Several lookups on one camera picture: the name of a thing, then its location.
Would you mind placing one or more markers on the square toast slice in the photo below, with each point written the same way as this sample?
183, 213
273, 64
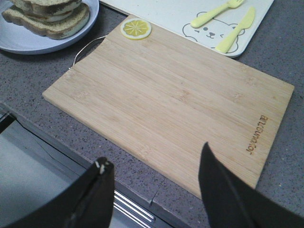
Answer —
46, 7

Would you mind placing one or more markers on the bread slice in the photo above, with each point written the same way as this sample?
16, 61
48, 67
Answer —
55, 30

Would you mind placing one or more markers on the yellow plastic knife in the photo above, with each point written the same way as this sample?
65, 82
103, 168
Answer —
245, 23

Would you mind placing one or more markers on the wooden cutting board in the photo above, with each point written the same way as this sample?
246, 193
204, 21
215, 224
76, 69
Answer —
162, 97

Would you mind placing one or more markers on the white rectangular tray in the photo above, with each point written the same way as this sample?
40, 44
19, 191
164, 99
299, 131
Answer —
176, 15

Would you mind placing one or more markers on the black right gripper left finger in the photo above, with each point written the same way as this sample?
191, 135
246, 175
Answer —
86, 203

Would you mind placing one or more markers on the yellow plastic fork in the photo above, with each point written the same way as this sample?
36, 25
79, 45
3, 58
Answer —
203, 19

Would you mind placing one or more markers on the fried egg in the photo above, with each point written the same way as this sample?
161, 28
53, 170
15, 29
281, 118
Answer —
54, 18

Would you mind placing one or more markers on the lemon slice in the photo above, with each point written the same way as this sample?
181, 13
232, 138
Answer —
135, 28

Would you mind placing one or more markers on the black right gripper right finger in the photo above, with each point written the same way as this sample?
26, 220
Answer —
231, 203

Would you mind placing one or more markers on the light blue plate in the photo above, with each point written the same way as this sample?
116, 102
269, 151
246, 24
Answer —
19, 40

